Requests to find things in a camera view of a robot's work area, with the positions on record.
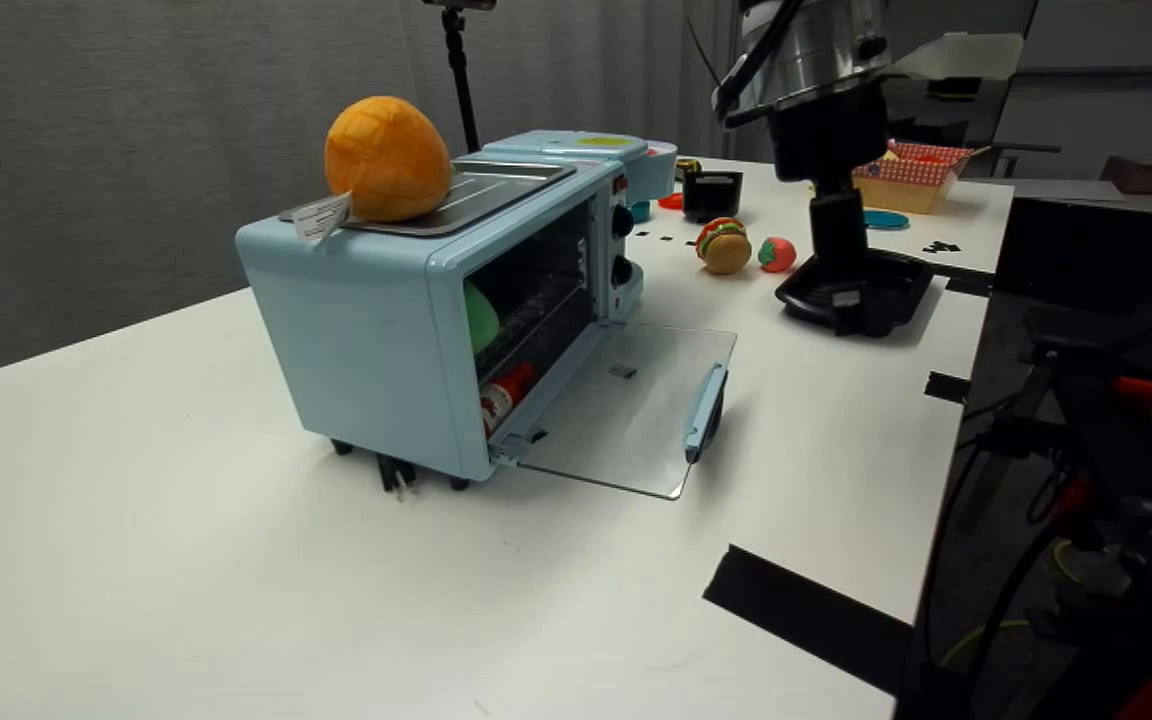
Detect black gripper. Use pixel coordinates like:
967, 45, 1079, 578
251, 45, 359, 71
805, 180, 890, 320

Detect translucent blue oven bowl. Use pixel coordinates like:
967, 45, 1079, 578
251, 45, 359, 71
621, 136, 681, 213

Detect dark oven grill plate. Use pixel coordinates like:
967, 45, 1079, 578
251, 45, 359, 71
338, 157, 579, 242

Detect green toy inside oven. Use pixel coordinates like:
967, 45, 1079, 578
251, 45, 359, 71
462, 279, 506, 356

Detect light blue toy oven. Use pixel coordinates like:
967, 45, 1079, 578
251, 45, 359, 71
231, 128, 681, 488

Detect black plastic tray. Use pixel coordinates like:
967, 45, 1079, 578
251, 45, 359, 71
772, 244, 934, 342

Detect red green plush tomato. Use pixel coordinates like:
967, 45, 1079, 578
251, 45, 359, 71
751, 233, 799, 275

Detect toy plush burger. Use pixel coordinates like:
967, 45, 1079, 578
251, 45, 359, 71
693, 213, 756, 279

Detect basket with red checkered cloth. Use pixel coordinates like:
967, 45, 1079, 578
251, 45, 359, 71
852, 136, 992, 216

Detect black cup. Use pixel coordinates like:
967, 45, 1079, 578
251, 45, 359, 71
681, 168, 745, 230

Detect black box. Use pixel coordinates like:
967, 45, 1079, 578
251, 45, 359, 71
992, 197, 1152, 315

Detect large black tape patch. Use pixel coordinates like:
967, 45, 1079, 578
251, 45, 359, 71
700, 539, 931, 698

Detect red white toy bottle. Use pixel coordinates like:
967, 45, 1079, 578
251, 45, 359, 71
480, 360, 538, 433

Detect black tripod stand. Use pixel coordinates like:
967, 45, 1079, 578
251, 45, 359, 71
421, 0, 498, 157

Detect orange plush fruit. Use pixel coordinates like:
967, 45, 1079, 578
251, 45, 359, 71
284, 92, 456, 244

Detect grey curtain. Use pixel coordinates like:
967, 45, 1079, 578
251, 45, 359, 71
0, 0, 741, 392

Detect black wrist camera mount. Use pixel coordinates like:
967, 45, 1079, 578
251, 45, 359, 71
769, 83, 890, 192

